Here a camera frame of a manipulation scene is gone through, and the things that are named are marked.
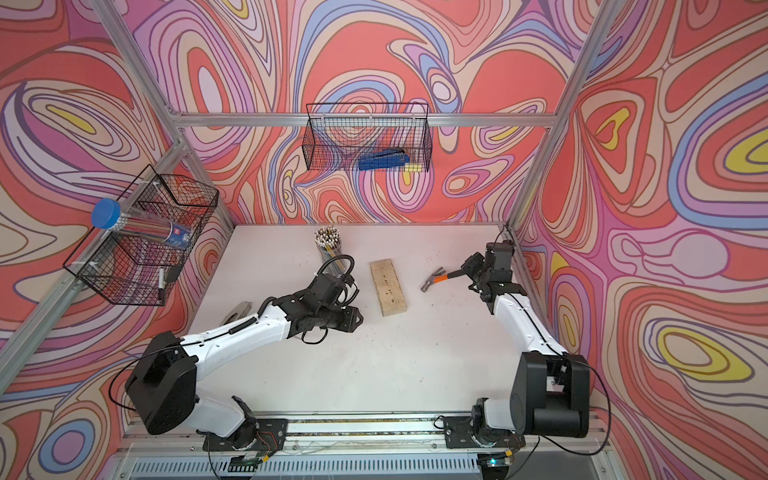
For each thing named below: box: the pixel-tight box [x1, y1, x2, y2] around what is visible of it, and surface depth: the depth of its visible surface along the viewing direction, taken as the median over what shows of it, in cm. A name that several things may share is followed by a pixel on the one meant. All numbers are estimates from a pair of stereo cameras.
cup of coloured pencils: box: [314, 225, 347, 279], surface depth 95 cm
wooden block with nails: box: [369, 259, 408, 317], surface depth 100 cm
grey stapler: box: [219, 301, 253, 326], surface depth 95 cm
